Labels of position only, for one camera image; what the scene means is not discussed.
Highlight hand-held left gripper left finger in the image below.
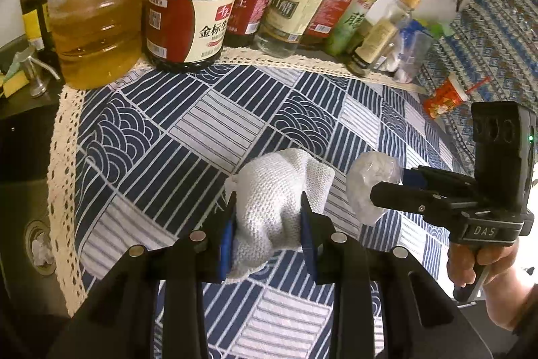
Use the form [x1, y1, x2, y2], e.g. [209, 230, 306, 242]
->
[46, 191, 238, 359]

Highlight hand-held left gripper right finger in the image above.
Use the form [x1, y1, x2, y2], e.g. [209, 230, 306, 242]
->
[299, 191, 473, 359]

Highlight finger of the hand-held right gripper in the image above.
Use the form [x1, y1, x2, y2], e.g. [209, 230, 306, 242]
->
[401, 166, 475, 193]
[370, 181, 448, 223]

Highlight clear plastic wrap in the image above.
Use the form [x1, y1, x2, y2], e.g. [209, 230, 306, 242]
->
[347, 152, 402, 226]

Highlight white knitted towel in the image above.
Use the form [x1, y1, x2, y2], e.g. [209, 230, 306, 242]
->
[225, 149, 336, 280]

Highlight person's right forearm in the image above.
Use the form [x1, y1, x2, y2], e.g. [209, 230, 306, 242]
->
[481, 258, 538, 328]

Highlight person's right hand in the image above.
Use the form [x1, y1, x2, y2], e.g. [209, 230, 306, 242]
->
[446, 239, 522, 292]

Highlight red snack packet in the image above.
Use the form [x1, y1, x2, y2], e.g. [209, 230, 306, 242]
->
[422, 73, 490, 120]

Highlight blue white patterned tablecloth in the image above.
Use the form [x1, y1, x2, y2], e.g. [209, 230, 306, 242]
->
[46, 45, 480, 359]

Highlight blue patterned cloth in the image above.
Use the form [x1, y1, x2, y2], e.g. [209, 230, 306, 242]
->
[416, 0, 538, 183]

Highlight clear plastic bags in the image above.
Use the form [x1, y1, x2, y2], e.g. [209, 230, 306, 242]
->
[378, 18, 452, 84]

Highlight small yellow cap bottle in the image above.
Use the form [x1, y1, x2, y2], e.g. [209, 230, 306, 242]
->
[347, 0, 421, 79]

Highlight green label bottle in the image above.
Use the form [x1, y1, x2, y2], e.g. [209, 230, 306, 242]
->
[325, 0, 393, 57]

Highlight white tissue wad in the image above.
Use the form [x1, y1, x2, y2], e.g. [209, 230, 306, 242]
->
[31, 239, 53, 265]

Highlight metal sink drain strainer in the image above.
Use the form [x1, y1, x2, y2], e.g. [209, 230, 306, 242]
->
[23, 219, 57, 276]

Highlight black kitchen sink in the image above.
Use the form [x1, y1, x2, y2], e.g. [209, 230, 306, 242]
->
[0, 90, 80, 318]

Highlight large clear oil jug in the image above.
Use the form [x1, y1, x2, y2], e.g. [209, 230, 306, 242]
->
[45, 0, 148, 89]

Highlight metal soap dispenser pump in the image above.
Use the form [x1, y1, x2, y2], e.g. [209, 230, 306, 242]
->
[19, 45, 62, 98]

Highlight green yellow sponge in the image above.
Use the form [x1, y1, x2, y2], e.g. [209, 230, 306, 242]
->
[0, 48, 30, 97]

